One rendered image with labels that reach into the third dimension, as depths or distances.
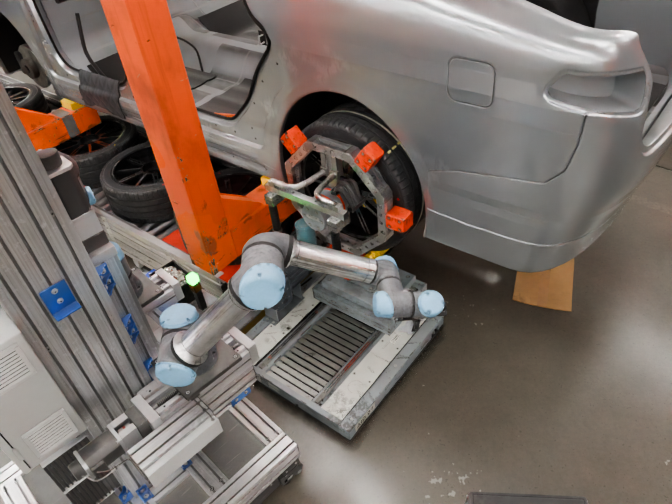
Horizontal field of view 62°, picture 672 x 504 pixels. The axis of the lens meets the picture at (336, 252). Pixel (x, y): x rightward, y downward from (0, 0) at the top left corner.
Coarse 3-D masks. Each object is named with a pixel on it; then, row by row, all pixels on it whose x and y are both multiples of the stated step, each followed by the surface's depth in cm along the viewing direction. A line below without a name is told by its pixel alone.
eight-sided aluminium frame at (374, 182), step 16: (304, 144) 235; (320, 144) 230; (336, 144) 230; (288, 160) 249; (352, 160) 223; (288, 176) 256; (368, 176) 223; (304, 192) 265; (384, 192) 225; (384, 208) 227; (384, 224) 233; (352, 240) 260; (368, 240) 247; (384, 240) 239
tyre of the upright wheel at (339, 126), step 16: (336, 112) 240; (368, 112) 235; (304, 128) 245; (320, 128) 237; (336, 128) 230; (352, 128) 227; (368, 128) 228; (352, 144) 230; (384, 144) 226; (384, 160) 224; (400, 160) 227; (384, 176) 229; (400, 176) 225; (416, 176) 232; (400, 192) 228; (416, 192) 233; (416, 208) 237; (400, 240) 247
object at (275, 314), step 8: (288, 272) 285; (296, 272) 286; (304, 272) 291; (288, 280) 278; (296, 280) 287; (288, 288) 280; (296, 288) 306; (288, 296) 283; (296, 296) 311; (280, 304) 280; (288, 304) 307; (296, 304) 306; (272, 312) 296; (280, 312) 303; (288, 312) 303; (272, 320) 300; (280, 320) 299
